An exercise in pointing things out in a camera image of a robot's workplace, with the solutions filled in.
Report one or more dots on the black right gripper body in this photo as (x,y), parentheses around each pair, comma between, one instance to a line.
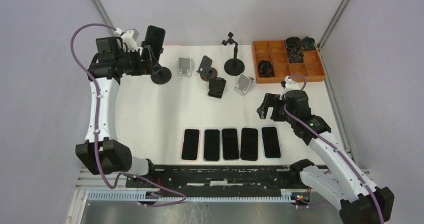
(278,113)

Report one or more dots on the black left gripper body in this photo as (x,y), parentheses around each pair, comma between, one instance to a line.
(135,63)

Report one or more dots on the tall black phone stand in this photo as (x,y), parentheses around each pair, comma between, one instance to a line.
(233,66)
(160,74)

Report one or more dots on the black phone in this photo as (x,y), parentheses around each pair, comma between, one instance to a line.
(249,144)
(230,144)
(153,43)

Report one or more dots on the white case phone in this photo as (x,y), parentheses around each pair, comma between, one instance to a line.
(271,142)

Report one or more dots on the clear case phone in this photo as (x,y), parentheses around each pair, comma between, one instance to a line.
(211,149)

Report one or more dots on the pink case phone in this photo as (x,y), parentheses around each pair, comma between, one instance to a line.
(190,145)

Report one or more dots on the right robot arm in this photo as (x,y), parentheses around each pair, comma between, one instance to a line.
(351,192)

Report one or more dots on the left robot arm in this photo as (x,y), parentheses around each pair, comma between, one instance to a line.
(101,152)

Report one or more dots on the silver metal phone stand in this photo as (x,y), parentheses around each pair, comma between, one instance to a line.
(244,84)

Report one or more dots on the clear acrylic phone stand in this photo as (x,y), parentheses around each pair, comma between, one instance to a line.
(185,66)

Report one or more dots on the small black folding stand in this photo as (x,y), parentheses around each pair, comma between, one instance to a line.
(216,87)

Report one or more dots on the wooden compartment tray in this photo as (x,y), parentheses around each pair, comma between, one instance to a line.
(274,51)

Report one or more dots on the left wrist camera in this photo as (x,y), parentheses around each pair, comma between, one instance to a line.
(129,38)

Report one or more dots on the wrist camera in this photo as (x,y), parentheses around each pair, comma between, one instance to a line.
(289,84)
(129,38)

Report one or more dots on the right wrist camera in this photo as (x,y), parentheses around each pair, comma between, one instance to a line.
(289,84)

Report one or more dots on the black mounting base plate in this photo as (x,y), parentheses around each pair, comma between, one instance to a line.
(226,181)

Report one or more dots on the white slotted cable duct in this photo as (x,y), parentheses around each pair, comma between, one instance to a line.
(145,197)

